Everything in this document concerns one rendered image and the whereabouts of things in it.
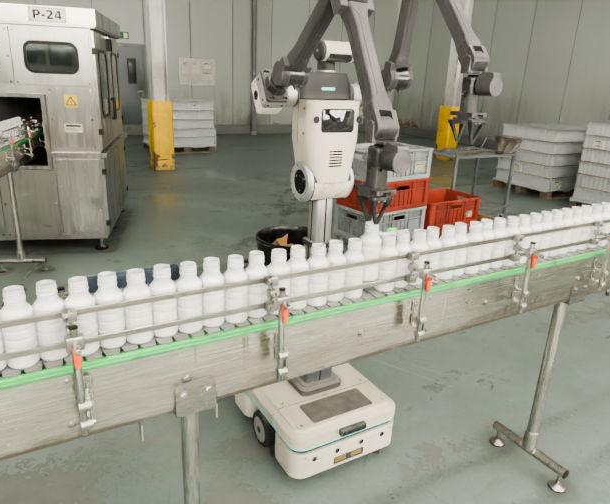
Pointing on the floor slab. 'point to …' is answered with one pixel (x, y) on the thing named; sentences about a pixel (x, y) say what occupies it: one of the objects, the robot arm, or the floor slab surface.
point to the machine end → (56, 131)
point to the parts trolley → (477, 169)
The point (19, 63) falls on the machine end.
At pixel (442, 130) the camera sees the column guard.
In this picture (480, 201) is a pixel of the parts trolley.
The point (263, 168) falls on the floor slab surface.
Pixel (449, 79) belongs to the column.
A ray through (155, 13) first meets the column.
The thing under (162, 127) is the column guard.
